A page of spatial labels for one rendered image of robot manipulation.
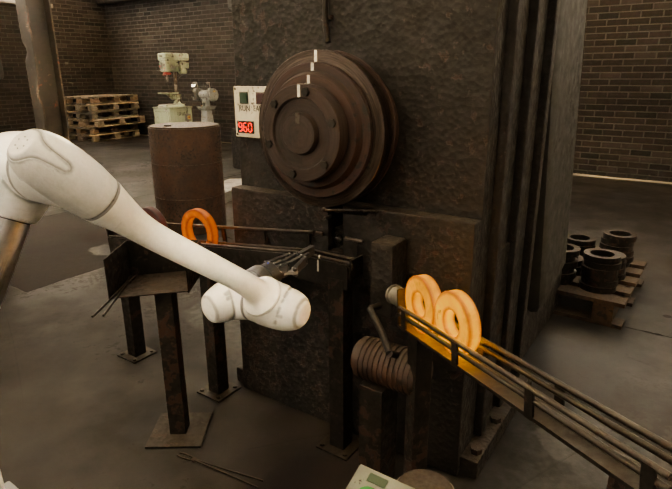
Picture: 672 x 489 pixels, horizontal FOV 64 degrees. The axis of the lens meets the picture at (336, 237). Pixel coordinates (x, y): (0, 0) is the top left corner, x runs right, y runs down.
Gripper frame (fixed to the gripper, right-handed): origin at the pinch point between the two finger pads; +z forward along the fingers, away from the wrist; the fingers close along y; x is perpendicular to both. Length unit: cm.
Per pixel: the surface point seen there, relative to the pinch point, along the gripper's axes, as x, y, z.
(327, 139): 35.7, 8.8, 2.9
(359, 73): 53, 15, 12
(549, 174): 6, 49, 98
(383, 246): 4.1, 23.8, 7.0
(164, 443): -71, -46, -33
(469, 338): -1, 61, -21
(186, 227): -5, -67, 9
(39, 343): -73, -161, -17
